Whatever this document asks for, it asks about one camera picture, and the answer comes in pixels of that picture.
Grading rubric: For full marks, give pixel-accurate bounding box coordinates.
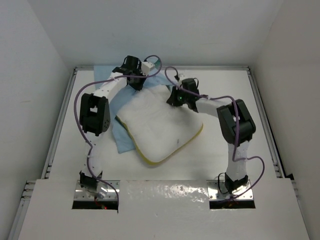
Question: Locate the light blue pillowcase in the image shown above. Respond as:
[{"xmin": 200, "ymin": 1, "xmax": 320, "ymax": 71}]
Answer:
[{"xmin": 93, "ymin": 65, "xmax": 170, "ymax": 154}]

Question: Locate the white pillow with yellow edge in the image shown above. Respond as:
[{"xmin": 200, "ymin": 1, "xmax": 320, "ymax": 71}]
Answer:
[{"xmin": 112, "ymin": 85, "xmax": 204, "ymax": 165}]

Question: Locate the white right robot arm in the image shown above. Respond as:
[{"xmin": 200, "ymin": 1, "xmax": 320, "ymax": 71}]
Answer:
[{"xmin": 166, "ymin": 74, "xmax": 256, "ymax": 194}]

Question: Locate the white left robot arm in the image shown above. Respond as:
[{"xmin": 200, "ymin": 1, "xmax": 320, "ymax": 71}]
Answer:
[{"xmin": 73, "ymin": 55, "xmax": 155, "ymax": 195}]

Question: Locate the white front cover panel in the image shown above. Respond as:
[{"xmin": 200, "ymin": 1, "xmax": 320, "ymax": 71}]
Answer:
[{"xmin": 19, "ymin": 179, "xmax": 309, "ymax": 240}]

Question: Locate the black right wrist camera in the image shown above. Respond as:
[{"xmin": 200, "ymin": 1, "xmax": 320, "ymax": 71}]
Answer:
[{"xmin": 180, "ymin": 78, "xmax": 199, "ymax": 94}]

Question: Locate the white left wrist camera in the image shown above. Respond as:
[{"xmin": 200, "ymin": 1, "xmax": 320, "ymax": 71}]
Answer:
[{"xmin": 141, "ymin": 61, "xmax": 155, "ymax": 76}]

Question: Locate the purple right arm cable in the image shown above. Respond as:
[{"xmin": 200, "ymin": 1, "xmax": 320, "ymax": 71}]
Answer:
[{"xmin": 164, "ymin": 66, "xmax": 266, "ymax": 202}]

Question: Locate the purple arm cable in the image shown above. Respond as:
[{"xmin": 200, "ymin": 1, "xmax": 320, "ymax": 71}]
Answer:
[
  {"xmin": 74, "ymin": 54, "xmax": 162, "ymax": 208},
  {"xmin": 164, "ymin": 66, "xmax": 266, "ymax": 202}
]

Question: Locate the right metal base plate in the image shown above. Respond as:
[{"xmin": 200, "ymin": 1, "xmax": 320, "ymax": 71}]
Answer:
[{"xmin": 207, "ymin": 180, "xmax": 255, "ymax": 201}]

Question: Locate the metal base plate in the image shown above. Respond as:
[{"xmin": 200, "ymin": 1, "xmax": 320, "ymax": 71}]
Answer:
[
  {"xmin": 73, "ymin": 180, "xmax": 120, "ymax": 201},
  {"xmin": 207, "ymin": 180, "xmax": 255, "ymax": 201}
]

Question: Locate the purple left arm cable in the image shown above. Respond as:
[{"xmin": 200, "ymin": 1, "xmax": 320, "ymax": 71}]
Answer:
[{"xmin": 74, "ymin": 54, "xmax": 162, "ymax": 208}]

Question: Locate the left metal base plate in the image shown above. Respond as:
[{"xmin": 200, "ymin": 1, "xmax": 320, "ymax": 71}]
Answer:
[{"xmin": 73, "ymin": 180, "xmax": 120, "ymax": 201}]

